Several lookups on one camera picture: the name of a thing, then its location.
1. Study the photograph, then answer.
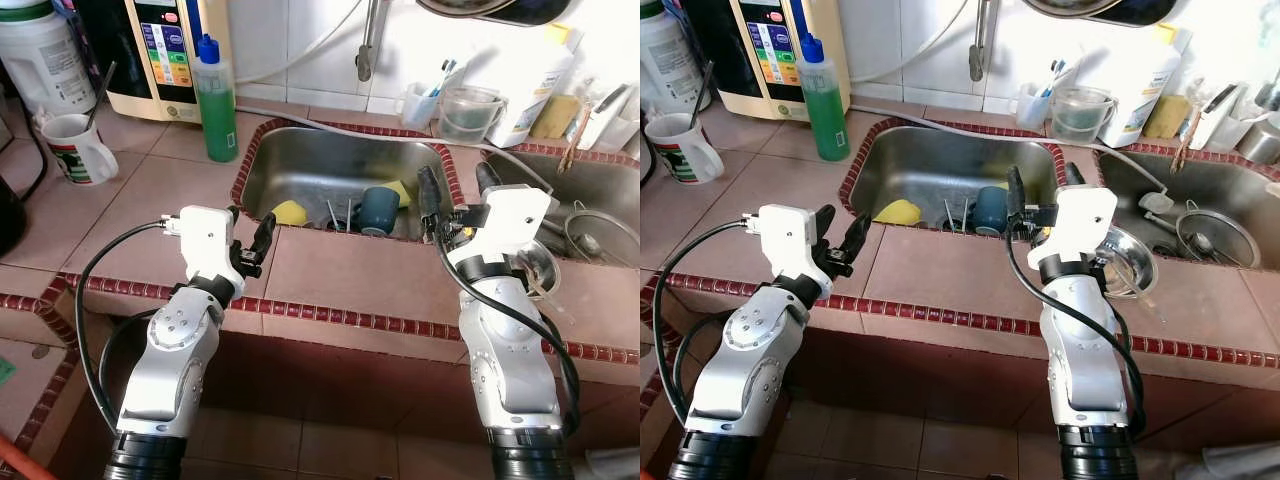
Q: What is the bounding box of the blue mug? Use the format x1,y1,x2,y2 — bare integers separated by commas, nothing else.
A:
358,185,403,238
968,185,1011,238

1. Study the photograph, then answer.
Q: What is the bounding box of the steel bowl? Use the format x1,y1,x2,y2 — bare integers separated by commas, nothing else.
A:
515,238,563,301
1100,225,1161,301

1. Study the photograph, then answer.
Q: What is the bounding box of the clear plastic bucket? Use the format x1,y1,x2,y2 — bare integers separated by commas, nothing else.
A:
1048,85,1116,143
437,85,506,143

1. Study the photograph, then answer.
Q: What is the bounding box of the clear toothbrush cup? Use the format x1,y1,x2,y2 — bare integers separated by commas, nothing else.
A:
1015,82,1051,131
402,82,441,131

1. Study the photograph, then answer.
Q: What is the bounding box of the steel sink basin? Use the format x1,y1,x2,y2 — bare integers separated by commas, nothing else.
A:
842,125,1063,241
485,150,641,266
232,125,451,241
1095,150,1280,269

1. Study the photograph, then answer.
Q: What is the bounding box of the white detergent bottle yellow cap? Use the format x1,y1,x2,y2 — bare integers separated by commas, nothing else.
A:
1095,22,1191,149
490,25,581,149

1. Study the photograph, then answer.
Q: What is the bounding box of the green liquid soap bottle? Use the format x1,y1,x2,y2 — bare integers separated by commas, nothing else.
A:
193,35,239,163
800,35,851,163

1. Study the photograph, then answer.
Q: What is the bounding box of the round steel sink strainer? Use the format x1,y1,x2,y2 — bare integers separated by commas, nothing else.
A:
565,205,641,266
1175,205,1263,269

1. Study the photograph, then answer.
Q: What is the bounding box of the white plastic container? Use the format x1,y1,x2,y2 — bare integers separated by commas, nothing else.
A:
580,82,641,151
1195,82,1263,151

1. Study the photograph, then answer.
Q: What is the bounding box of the white printed mug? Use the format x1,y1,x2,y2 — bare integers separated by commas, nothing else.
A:
40,112,119,186
645,112,726,186

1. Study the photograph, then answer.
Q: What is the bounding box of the hanging steel pan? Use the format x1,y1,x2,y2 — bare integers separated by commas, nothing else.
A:
1020,0,1106,16
415,0,501,16

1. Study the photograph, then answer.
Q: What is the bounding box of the beige water purifier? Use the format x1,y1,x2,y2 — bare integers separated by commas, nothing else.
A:
690,0,851,123
75,0,233,123

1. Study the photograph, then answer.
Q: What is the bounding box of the dark blue hanging pan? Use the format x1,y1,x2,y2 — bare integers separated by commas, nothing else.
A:
1090,0,1181,26
480,0,571,26

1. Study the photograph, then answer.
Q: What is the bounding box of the dark metal spoon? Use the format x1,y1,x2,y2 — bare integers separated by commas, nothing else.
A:
695,60,716,126
85,60,118,131

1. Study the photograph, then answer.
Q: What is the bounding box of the small steel cup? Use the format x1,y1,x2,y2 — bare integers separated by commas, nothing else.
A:
1235,120,1280,166

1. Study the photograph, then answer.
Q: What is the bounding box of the large white plastic jug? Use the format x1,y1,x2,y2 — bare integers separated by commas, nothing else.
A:
640,0,713,116
0,0,98,116

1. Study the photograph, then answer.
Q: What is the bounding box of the black round appliance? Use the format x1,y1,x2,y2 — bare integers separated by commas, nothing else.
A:
0,175,28,256

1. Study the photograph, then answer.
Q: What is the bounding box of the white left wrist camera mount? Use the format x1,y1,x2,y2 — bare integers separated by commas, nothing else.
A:
757,203,836,299
165,205,248,301

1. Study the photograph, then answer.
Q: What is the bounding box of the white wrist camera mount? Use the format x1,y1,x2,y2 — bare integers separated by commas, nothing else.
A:
757,203,836,299
165,205,248,301
1030,185,1118,266
447,183,559,269

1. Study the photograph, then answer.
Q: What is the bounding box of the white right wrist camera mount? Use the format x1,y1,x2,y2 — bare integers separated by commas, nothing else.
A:
447,183,559,269
1030,185,1118,266

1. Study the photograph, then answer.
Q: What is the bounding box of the steel wall tap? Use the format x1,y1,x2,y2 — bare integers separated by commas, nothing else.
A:
968,0,1001,83
357,0,391,83

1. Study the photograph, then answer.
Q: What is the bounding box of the black power cord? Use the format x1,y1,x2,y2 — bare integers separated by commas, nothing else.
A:
20,100,49,201
640,120,661,186

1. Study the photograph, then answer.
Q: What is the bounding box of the white inlet hose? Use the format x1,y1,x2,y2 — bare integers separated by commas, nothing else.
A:
850,0,976,86
235,0,366,86

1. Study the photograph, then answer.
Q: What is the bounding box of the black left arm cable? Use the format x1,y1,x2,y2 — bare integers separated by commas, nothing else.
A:
652,220,763,426
75,220,171,431

